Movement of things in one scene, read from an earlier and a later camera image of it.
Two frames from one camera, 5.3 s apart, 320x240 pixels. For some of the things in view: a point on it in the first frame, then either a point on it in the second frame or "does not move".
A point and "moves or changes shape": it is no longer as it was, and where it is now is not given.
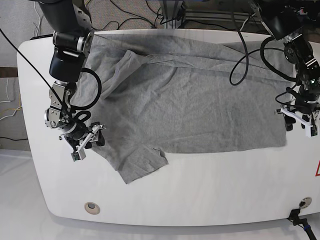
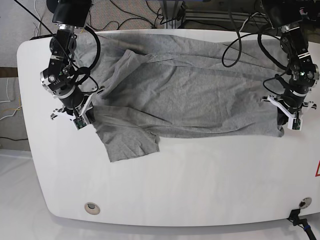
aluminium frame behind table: [174, 14] does not move
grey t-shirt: [146, 94] moves or changes shape
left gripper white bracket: [80, 151] → [81, 115]
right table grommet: [305, 202] does not move
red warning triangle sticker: [317, 173] does not move
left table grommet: [92, 208] does not move
